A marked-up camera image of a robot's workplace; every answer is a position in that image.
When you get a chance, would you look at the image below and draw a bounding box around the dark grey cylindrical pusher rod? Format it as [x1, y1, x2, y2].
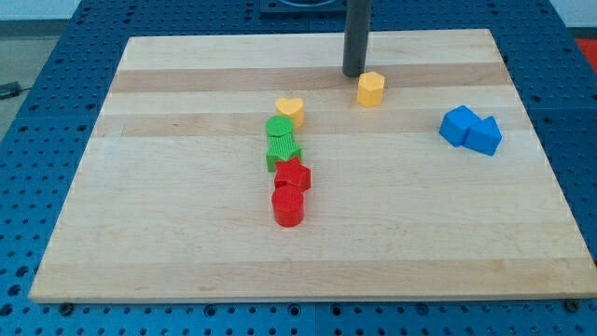
[342, 0, 372, 77]

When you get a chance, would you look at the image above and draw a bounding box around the yellow hexagon block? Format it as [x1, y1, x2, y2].
[356, 72, 385, 107]

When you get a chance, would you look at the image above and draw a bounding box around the blue cube block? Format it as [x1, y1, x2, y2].
[438, 105, 480, 147]

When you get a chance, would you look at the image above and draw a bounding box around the yellow heart block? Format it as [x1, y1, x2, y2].
[275, 97, 305, 129]

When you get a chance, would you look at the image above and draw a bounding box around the green cylinder block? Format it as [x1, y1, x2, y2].
[265, 115, 294, 137]

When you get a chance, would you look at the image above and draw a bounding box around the green star block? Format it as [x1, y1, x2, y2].
[265, 133, 302, 173]

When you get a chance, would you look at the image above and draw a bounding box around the red star block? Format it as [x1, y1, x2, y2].
[274, 157, 312, 191]

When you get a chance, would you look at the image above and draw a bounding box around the blue triangle block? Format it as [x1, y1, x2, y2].
[463, 117, 503, 156]

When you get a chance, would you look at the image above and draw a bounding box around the red cylinder block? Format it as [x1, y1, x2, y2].
[271, 186, 304, 228]

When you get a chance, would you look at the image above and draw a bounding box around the light wooden board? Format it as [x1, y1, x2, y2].
[30, 29, 596, 303]

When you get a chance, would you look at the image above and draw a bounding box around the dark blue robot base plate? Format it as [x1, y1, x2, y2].
[256, 0, 347, 17]

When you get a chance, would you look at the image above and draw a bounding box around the black cable on floor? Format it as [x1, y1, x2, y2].
[0, 81, 32, 101]

